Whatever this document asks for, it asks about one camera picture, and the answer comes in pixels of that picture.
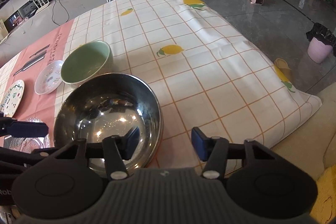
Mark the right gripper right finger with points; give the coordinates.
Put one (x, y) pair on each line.
(213, 151)

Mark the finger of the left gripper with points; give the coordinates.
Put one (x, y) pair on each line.
(22, 129)

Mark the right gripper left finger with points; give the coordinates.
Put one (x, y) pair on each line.
(118, 148)

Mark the clear glass sticker plate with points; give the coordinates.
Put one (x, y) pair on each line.
(26, 145)

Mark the stainless steel bowl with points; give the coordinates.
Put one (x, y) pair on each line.
(112, 104)

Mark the green ceramic bowl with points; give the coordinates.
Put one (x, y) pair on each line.
(86, 62)

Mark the white fruity painted plate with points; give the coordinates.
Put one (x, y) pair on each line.
(12, 98)

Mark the small white sticker dish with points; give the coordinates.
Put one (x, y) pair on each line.
(49, 79)

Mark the checked lemon tablecloth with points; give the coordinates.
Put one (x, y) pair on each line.
(203, 71)

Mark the yellow slipper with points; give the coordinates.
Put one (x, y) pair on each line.
(283, 71)

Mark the pink waste basket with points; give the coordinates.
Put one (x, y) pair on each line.
(318, 51)

